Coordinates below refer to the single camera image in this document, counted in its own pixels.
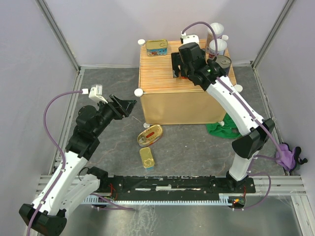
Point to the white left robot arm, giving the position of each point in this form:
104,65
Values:
50,211

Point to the dark blue round can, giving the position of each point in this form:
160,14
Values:
224,62

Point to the oval red fish tin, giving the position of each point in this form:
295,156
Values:
150,135

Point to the purple cloth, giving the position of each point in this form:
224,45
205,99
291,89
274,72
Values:
289,159

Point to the grey slotted cable duct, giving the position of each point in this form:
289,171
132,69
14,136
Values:
222,201

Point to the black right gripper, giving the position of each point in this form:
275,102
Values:
176,60

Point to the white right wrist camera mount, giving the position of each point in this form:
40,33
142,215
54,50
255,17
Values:
191,38

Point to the gold rectangular meat tin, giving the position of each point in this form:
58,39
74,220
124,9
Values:
147,158

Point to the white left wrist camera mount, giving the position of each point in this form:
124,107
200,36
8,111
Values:
95,93

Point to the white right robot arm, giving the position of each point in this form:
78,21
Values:
213,79

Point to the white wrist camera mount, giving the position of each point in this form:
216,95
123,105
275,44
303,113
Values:
95,93
191,38

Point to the blue rectangular luncheon meat tin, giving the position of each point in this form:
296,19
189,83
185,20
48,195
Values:
156,47

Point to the green cloth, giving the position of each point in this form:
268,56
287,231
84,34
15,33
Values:
226,129

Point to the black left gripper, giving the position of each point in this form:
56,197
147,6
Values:
125,105

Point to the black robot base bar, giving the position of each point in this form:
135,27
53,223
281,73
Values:
173,188

